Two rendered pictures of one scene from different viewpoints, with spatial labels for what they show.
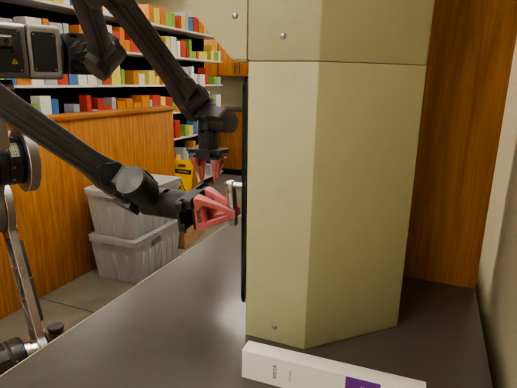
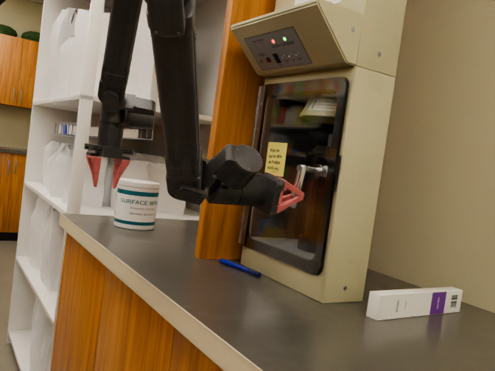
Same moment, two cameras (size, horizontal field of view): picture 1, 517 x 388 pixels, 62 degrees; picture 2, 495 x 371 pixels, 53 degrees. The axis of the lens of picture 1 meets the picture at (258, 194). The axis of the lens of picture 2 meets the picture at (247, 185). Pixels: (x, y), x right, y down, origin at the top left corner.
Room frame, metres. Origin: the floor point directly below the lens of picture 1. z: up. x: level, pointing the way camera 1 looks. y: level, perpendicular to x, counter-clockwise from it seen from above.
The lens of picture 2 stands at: (0.25, 0.92, 1.20)
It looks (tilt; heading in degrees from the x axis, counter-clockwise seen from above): 3 degrees down; 306
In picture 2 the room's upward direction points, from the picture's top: 8 degrees clockwise
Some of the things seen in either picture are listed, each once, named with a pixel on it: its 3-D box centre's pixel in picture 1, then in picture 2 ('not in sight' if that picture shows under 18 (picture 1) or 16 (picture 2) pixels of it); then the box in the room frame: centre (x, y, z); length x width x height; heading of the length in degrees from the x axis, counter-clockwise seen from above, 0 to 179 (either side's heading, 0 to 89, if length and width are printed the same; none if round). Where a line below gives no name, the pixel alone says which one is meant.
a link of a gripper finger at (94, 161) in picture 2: (205, 165); (102, 168); (1.23, 0.16, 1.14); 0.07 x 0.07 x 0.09; 68
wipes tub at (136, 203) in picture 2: not in sight; (136, 203); (1.46, -0.18, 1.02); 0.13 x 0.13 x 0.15
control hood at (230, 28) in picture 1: (254, 37); (287, 43); (0.85, 0.01, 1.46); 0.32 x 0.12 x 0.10; 158
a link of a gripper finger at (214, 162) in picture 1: (211, 166); (110, 168); (1.22, 0.14, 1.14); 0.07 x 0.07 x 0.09; 68
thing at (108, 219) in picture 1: (136, 203); not in sight; (2.99, 0.89, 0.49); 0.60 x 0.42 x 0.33; 158
